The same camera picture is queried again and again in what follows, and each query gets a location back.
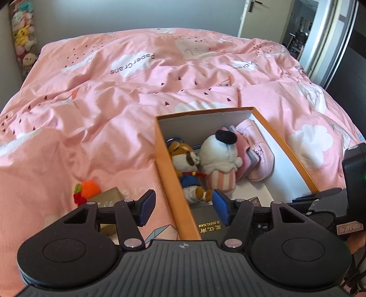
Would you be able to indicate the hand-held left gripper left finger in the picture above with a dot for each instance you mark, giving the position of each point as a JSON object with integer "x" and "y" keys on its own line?
{"x": 146, "y": 205}

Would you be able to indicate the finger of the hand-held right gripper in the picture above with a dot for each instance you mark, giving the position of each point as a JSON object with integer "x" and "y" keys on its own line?
{"x": 311, "y": 197}

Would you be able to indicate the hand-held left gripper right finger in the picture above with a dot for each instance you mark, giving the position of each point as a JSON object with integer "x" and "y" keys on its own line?
{"x": 221, "y": 207}

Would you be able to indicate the black gift box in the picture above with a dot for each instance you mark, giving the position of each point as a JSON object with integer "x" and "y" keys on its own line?
{"x": 206, "y": 222}

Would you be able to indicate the gold gift box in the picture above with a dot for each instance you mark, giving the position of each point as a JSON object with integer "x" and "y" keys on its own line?
{"x": 110, "y": 195}

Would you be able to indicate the orange cardboard box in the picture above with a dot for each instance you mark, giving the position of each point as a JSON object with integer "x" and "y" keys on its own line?
{"x": 168, "y": 171}

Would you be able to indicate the pink zip pouch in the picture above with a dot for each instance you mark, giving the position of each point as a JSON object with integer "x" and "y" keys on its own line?
{"x": 257, "y": 168}

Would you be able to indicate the white plush with black hat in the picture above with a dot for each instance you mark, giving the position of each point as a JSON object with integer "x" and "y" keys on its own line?
{"x": 217, "y": 154}

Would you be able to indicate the orange crochet toy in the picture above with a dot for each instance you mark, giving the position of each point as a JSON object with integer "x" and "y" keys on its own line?
{"x": 90, "y": 190}

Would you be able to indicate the pink card holder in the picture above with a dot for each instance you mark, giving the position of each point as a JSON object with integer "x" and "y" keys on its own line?
{"x": 242, "y": 148}

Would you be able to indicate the pink printed blanket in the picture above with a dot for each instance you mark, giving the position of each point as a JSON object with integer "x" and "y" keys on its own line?
{"x": 114, "y": 128}

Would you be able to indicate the black wardrobe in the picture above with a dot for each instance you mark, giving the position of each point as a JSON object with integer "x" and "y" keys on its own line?
{"x": 351, "y": 62}

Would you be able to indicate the white door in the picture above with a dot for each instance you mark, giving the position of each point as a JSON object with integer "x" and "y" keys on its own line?
{"x": 268, "y": 20}

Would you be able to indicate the clear tube of plush toys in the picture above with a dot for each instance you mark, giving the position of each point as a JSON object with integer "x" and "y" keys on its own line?
{"x": 23, "y": 34}

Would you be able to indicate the white door frame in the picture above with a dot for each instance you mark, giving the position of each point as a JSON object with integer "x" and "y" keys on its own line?
{"x": 328, "y": 42}

